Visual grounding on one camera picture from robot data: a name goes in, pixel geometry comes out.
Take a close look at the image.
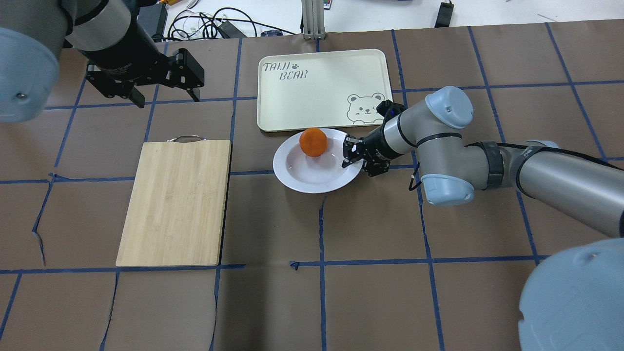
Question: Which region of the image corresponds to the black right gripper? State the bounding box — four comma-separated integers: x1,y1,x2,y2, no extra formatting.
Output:
341,126,393,177

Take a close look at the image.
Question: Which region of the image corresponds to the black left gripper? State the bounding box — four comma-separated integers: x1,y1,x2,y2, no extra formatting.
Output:
85,20,205,109

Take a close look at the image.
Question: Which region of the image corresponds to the orange fruit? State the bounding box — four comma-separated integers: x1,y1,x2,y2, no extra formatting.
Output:
299,128,328,157

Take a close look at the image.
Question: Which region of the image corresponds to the white round plate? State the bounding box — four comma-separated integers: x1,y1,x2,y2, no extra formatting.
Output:
273,128,363,194

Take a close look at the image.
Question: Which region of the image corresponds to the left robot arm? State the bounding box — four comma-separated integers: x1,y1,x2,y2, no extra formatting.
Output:
0,0,205,123

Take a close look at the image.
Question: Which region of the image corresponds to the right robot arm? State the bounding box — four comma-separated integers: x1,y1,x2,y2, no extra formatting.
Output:
342,86,624,351

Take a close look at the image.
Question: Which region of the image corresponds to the cream bear tray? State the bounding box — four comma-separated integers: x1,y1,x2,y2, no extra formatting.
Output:
257,49,392,133

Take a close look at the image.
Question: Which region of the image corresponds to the black power adapter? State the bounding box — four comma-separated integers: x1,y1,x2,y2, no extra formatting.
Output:
137,3,167,43

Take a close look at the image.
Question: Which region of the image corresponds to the bamboo cutting board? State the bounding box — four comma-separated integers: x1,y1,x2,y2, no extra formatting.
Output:
116,138,232,268

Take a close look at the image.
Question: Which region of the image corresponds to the small black power brick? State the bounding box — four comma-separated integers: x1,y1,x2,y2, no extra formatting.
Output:
434,0,454,28

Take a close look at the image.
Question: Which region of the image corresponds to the aluminium frame post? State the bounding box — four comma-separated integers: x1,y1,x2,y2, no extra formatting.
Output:
301,0,326,40

